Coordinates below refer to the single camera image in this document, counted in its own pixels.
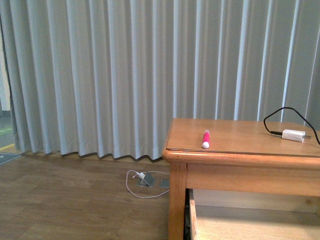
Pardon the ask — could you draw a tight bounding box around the pink highlighter marker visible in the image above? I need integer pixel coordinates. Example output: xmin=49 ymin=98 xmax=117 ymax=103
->
xmin=201 ymin=129 xmax=210 ymax=149

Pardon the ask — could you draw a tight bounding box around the wooden drawer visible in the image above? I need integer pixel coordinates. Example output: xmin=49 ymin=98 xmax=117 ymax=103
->
xmin=184 ymin=189 xmax=320 ymax=240

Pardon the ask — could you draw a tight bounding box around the white floor charger plug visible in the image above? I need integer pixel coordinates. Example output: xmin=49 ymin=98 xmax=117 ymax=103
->
xmin=138 ymin=172 xmax=146 ymax=180

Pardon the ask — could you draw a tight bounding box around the open grey floor socket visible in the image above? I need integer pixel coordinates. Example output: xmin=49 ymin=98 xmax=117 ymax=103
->
xmin=137 ymin=173 xmax=155 ymax=188

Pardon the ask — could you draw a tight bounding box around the closed grey floor socket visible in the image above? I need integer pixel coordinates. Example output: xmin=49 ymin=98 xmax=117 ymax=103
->
xmin=159 ymin=179 xmax=170 ymax=189

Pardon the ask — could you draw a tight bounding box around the pale pleated curtain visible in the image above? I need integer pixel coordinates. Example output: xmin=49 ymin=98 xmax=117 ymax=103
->
xmin=0 ymin=0 xmax=320 ymax=159

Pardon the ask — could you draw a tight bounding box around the wooden nightstand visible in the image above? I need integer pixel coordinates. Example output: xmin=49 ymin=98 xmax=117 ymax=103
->
xmin=162 ymin=118 xmax=320 ymax=240

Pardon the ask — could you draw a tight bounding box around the white USB charger plug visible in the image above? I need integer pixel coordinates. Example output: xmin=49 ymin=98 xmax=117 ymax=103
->
xmin=281 ymin=129 xmax=312 ymax=143

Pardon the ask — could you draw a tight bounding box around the white floor cable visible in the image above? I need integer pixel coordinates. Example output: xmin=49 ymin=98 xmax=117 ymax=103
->
xmin=125 ymin=169 xmax=171 ymax=199

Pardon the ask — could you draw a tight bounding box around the black USB cable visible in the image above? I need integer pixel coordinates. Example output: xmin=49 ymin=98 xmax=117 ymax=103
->
xmin=263 ymin=106 xmax=320 ymax=146

